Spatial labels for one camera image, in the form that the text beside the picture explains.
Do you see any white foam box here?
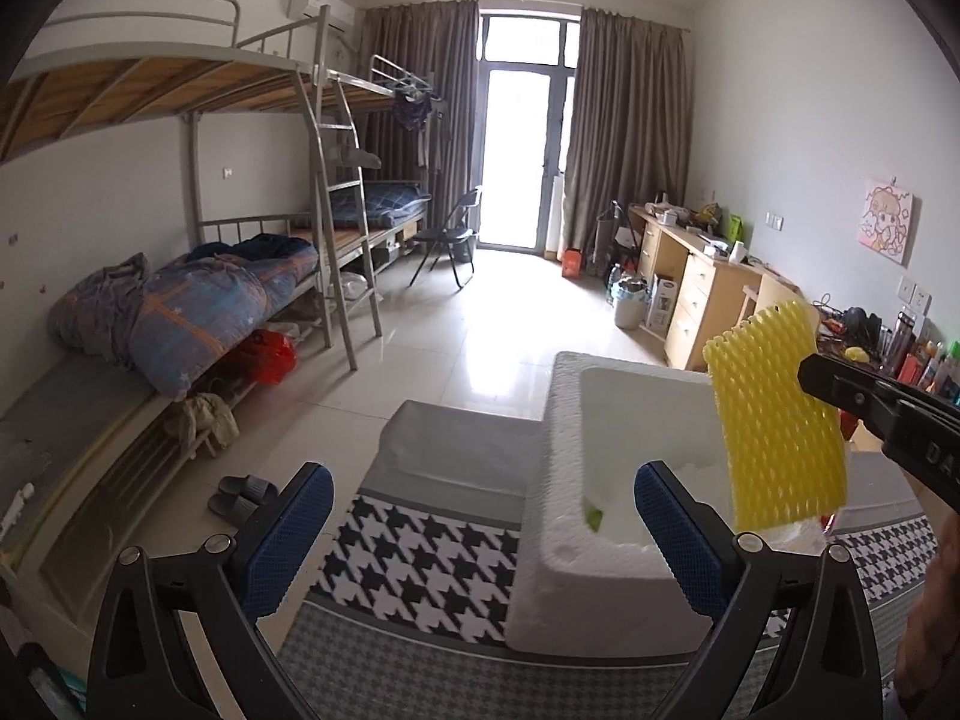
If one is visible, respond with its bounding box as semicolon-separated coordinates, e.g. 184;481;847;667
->
505;351;732;660

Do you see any wooden smiley chair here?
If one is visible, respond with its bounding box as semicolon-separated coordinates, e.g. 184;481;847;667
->
739;271;820;333

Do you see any white air conditioner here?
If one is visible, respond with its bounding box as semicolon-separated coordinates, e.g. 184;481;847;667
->
286;0;356;32

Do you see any balcony glass door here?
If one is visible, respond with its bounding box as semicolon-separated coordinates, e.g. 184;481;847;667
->
477;10;581;255

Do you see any metal bunk bed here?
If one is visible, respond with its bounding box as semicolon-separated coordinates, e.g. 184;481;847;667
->
0;0;452;691

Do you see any right brown curtain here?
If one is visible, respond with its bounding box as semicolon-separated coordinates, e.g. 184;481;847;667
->
562;8;693;257

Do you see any wooden desk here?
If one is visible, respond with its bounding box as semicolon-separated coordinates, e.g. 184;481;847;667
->
628;206;804;372

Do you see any houndstooth table cloth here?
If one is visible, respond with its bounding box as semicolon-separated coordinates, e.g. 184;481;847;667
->
273;400;944;720

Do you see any black folding chair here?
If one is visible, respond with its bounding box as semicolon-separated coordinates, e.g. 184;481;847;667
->
409;185;483;289

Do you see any pink anime wall picture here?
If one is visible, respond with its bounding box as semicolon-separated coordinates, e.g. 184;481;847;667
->
857;182;914;265

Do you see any left brown curtain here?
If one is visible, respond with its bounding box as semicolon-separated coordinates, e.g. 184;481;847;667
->
359;0;480;227

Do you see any red plastic bag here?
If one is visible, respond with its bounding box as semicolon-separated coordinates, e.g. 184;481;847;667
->
221;330;299;385

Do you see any green plastic bag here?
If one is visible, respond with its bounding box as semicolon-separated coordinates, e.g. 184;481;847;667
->
584;505;604;533

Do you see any brown curtain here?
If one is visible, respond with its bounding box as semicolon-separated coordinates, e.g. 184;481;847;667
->
562;8;693;257
359;0;480;227

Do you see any blue plaid quilt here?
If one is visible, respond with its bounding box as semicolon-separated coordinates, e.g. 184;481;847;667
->
47;232;319;400

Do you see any yellow foam net sleeve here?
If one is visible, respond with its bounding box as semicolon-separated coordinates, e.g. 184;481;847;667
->
703;301;848;532

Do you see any person right hand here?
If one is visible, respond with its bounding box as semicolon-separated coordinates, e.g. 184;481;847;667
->
895;512;958;699

